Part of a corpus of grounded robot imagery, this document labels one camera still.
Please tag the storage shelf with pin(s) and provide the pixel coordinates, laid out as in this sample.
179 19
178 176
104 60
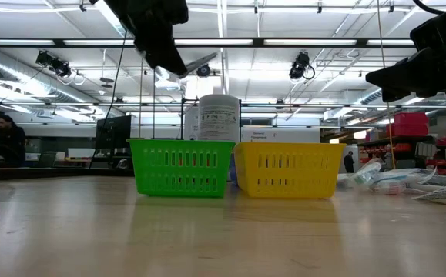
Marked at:
400 152

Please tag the yellow plastic basket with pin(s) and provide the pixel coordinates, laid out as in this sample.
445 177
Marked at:
288 148

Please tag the silver ventilation duct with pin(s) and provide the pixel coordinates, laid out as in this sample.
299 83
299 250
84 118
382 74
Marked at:
26 77

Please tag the teal toothbrush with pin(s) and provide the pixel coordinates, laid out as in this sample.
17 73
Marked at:
365 173

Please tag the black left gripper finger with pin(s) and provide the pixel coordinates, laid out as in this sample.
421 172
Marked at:
163 48

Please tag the black ceiling camera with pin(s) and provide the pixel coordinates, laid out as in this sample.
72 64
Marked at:
299 65

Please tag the white wipes canister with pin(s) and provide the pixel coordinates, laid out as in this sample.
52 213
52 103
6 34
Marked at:
218 117

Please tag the blue plastic basket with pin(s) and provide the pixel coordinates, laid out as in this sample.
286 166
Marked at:
233 169

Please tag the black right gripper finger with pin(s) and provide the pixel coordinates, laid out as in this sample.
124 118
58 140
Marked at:
415 77

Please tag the black monitor back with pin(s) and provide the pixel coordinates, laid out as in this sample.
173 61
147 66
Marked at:
113 132

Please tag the round black overhead camera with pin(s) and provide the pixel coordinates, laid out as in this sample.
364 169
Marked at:
203 70

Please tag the person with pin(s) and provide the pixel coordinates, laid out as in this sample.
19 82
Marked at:
349 161
11 140

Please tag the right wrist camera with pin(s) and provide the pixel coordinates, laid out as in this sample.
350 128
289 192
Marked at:
444 31

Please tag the red storage bins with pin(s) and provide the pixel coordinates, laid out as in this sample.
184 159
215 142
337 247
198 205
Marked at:
409 123

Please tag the green plastic basket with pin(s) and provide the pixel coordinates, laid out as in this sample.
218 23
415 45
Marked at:
180 144

